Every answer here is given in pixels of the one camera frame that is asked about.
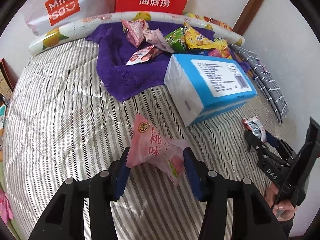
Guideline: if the pink star blanket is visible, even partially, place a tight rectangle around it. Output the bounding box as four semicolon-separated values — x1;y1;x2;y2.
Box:
0;189;14;225

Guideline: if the white Miniso plastic bag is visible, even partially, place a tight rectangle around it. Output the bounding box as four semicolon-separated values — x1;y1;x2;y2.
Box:
23;0;110;36

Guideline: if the rolled lemon print mat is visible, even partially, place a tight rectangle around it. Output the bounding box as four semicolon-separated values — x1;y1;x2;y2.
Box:
28;11;246;57

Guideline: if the person's right hand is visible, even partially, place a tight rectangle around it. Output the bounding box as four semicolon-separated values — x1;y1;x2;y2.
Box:
264;183;298;222

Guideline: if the yellow chips bag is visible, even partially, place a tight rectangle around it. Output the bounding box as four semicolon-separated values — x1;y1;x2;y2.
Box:
183;12;204;21

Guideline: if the pale pink snack packet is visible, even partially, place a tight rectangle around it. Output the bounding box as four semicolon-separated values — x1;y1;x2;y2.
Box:
143;29;175;53

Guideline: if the white red snack packet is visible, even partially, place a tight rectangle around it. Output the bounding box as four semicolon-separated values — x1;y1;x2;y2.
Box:
242;116;267;142

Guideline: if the green snack packet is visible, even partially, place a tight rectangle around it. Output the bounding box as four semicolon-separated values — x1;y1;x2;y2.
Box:
165;27;187;53

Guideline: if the patterned brown box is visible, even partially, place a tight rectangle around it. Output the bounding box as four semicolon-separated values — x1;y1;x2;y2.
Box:
0;59;14;100

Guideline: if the small red white candy packet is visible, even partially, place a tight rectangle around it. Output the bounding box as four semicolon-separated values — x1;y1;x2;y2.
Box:
125;46;162;66

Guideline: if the purple towel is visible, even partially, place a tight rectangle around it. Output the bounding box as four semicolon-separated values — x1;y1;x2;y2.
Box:
85;21;252;103

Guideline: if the grey checked folded cloth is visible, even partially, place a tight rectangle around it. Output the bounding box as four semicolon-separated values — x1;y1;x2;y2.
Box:
229;44;289;123

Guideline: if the yellow triangular snack packet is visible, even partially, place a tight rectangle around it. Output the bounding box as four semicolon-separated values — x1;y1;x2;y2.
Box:
183;22;215;50

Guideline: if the brown wooden door frame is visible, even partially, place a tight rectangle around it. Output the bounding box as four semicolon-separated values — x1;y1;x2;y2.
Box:
233;0;264;35

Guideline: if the blue tissue pack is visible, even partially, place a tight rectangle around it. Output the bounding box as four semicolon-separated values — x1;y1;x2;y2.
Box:
164;54;257;127

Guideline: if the pink peach candy packet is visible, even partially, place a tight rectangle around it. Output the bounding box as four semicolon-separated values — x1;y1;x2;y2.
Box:
126;114;189;186

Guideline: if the small blue snack packet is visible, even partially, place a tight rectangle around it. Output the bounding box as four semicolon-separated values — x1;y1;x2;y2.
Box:
191;49;208;56

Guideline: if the striped quilted mattress cover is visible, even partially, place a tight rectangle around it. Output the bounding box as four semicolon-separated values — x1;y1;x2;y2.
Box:
4;39;296;239

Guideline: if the pink yellow sweet potato sticks bag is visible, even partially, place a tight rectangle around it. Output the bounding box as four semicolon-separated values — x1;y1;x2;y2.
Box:
208;37;233;60

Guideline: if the red chips bag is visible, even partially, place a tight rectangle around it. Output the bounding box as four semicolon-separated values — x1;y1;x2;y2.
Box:
204;16;232;30

